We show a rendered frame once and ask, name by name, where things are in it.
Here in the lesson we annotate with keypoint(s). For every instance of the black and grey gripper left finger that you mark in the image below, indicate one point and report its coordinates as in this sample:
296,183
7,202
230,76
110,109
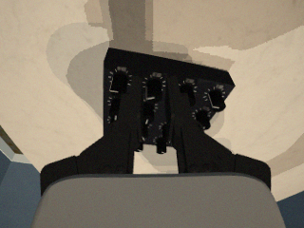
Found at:
110,154

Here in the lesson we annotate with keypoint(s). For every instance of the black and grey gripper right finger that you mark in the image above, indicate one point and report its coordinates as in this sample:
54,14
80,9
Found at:
196,151

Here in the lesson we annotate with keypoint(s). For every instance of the black knob box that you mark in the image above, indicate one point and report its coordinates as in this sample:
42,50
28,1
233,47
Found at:
203,84

